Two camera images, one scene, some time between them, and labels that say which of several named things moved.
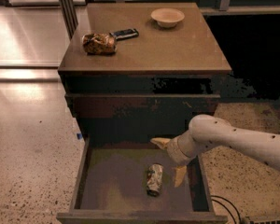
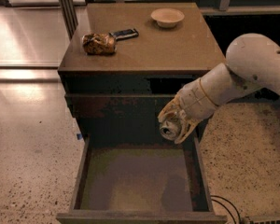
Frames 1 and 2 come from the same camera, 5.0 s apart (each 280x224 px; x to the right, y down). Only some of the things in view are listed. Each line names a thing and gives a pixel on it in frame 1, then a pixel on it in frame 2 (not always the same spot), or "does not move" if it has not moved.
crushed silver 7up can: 155,179 -> 170,129
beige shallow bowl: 167,17 does not move
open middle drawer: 131,180 does not move
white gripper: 175,150 -> 192,99
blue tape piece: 79,135 does not move
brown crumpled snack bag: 99,43 does not move
